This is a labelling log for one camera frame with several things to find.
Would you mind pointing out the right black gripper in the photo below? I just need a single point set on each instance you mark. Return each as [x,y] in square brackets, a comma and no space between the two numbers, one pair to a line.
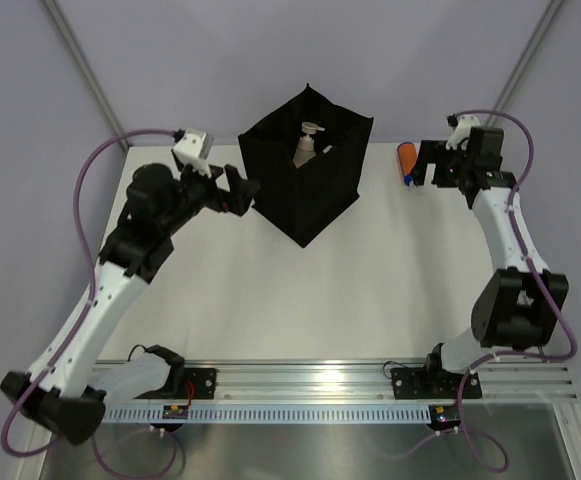
[428,154]

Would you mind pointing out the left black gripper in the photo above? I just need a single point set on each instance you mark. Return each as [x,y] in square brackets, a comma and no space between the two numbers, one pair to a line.
[241,190]

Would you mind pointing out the orange tube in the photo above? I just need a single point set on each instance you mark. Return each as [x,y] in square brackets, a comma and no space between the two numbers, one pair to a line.
[406,154]

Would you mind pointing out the beige pump bottle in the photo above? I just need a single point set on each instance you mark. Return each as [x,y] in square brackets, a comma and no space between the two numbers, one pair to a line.
[305,149]

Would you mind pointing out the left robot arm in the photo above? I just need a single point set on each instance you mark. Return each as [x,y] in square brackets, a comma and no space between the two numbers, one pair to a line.
[54,391]

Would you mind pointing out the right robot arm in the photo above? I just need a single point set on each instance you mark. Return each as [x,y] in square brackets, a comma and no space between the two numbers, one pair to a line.
[464,354]

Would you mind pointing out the black canvas bag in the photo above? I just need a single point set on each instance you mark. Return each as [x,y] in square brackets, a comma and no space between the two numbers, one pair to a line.
[302,202]

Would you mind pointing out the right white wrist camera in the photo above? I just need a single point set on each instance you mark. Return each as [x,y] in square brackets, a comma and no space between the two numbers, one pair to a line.
[461,126]

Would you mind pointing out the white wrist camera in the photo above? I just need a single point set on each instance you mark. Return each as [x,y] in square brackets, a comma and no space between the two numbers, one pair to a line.
[461,126]
[192,148]

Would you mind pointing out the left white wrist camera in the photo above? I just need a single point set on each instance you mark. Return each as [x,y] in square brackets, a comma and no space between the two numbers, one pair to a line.
[192,148]

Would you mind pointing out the left aluminium corner post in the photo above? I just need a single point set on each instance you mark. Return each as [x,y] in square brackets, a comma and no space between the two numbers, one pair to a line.
[60,23]

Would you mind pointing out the aluminium corner post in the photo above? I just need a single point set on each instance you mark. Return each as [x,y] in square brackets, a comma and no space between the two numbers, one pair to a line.
[529,53]
[60,23]

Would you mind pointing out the right aluminium corner post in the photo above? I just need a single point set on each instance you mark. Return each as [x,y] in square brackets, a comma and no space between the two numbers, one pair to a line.
[529,53]

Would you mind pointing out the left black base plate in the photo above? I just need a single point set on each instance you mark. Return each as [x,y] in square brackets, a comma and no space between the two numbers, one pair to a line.
[200,382]

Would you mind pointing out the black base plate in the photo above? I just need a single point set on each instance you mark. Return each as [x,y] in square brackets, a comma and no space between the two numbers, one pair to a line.
[200,382]
[414,384]

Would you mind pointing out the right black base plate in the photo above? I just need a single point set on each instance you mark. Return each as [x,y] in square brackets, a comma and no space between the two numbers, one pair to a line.
[414,384]

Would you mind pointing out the aluminium front rail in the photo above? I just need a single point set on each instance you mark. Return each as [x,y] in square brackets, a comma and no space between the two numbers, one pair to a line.
[365,382]

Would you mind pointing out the white slotted cable duct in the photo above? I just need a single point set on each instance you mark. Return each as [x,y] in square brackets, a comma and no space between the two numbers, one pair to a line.
[267,414]

